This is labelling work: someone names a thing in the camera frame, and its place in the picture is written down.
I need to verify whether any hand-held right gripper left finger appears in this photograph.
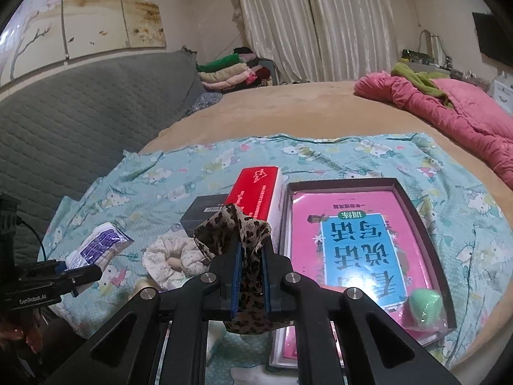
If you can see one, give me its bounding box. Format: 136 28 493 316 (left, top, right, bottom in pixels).
44 243 243 385

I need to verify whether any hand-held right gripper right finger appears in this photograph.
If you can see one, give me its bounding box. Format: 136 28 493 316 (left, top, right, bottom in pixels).
260 243 461 385

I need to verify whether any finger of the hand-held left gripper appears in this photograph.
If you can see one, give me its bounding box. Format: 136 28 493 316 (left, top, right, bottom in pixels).
58 262 103 290

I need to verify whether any purple white tissue packet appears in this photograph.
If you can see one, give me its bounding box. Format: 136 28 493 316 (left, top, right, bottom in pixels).
64 222 134 279

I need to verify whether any leopard print scrunchie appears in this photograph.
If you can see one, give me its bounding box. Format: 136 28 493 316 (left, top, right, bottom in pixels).
193 204 297 335

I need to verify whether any cream floral scrunchie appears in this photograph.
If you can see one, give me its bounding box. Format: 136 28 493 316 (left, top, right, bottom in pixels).
142 235 213 291

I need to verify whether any person's left hand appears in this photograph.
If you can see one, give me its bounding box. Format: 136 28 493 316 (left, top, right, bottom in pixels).
0 313 44 354

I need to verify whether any beige plush bear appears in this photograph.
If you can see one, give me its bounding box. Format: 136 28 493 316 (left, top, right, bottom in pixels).
167 253 189 275

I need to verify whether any pink book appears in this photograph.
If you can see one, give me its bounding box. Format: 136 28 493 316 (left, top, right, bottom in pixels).
274 190 445 359

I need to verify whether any black box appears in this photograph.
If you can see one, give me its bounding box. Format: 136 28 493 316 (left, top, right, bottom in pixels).
180 193 231 238

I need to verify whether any red tissue box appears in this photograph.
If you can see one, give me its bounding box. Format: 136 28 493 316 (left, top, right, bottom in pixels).
224 165 286 255

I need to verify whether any teal cartoon printed blanket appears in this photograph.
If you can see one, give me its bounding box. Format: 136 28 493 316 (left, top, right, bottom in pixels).
40 130 513 385

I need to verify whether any grey quilted headboard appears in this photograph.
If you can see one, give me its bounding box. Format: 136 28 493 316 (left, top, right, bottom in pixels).
0 48 205 257

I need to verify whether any green egg-shaped sponge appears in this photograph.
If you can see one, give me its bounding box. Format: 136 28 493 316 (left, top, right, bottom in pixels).
407 289 445 327

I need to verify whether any beige bed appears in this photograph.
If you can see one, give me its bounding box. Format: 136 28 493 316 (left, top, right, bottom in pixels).
138 78 513 370

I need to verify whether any dark patterned pillow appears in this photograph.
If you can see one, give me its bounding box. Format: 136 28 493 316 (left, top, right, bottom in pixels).
186 91 223 117

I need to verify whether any pink folded blanket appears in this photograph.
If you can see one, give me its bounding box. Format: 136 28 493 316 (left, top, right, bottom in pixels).
202 73 257 91

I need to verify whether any cream folded blanket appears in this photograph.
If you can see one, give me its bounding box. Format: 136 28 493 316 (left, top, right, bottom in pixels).
200 64 251 84

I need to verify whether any green folded blanket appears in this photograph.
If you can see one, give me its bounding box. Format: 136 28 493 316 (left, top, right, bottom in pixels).
196 55 245 73

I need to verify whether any green cloth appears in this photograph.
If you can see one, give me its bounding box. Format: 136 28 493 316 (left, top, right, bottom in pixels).
391 62 453 107

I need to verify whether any pink quilt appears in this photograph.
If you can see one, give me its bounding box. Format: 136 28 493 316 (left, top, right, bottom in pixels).
354 71 513 191

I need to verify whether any cream curtain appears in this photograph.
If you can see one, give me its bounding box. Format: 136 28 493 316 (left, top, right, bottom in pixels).
232 0 323 86
300 0 401 83

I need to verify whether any dark tray of items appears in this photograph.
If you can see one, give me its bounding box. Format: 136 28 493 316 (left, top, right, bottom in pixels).
402 49 437 65

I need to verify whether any white bent tube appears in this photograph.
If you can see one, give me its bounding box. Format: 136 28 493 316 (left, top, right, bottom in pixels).
419 30 446 62

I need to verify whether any black cable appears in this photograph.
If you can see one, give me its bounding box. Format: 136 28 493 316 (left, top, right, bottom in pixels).
14 216 47 264

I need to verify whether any floral wall poster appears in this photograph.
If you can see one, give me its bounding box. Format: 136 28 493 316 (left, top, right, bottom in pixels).
0 0 167 87

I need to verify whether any black wall television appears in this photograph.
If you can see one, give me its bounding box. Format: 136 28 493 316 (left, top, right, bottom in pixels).
472 11 513 65

